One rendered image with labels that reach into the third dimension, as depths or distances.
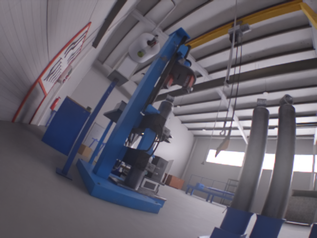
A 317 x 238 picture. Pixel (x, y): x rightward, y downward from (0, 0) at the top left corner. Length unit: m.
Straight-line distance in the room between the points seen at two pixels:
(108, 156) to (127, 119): 0.52
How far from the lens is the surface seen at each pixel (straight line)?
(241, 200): 1.48
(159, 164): 3.35
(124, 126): 1.85
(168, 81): 2.61
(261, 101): 1.91
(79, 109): 2.88
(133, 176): 2.00
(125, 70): 1.65
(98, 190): 1.40
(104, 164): 1.82
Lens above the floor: 0.41
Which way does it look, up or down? 20 degrees up
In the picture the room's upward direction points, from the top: 25 degrees clockwise
